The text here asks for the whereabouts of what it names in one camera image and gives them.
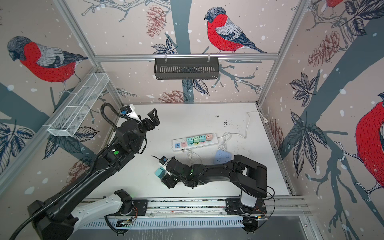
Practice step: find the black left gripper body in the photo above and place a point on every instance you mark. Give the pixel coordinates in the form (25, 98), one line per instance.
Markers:
(145, 126)

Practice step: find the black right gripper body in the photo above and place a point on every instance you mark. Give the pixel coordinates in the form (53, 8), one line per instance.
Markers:
(181, 178)

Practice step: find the white multicolour power strip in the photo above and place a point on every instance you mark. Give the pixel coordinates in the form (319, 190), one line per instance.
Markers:
(181, 144)

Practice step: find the pink USB charger plug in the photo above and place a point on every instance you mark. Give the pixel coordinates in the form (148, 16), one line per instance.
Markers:
(209, 137)

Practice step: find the green charger plug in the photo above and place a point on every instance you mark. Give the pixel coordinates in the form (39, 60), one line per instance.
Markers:
(196, 139)

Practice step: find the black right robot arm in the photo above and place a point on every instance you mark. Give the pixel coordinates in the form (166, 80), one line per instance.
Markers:
(248, 175)

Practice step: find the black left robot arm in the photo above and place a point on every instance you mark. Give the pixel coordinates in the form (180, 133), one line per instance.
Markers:
(57, 218)

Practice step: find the blue square socket cube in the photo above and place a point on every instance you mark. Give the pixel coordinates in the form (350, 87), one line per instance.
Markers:
(222, 157)

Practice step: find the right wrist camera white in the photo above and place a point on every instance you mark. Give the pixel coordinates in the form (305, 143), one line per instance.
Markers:
(163, 162)

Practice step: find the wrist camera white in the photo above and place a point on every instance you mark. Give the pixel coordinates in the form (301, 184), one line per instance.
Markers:
(163, 162)
(129, 112)

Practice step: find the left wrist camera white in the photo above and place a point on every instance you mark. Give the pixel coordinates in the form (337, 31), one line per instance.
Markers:
(129, 112)

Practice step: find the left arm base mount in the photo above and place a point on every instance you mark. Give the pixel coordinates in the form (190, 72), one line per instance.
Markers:
(135, 208)

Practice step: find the black wall shelf basket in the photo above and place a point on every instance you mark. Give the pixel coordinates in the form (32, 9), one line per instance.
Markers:
(187, 69)

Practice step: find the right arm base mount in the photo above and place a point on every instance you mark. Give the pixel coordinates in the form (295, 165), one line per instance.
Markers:
(234, 206)

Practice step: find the white wire mesh shelf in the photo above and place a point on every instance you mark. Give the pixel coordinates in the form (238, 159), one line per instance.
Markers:
(74, 113)

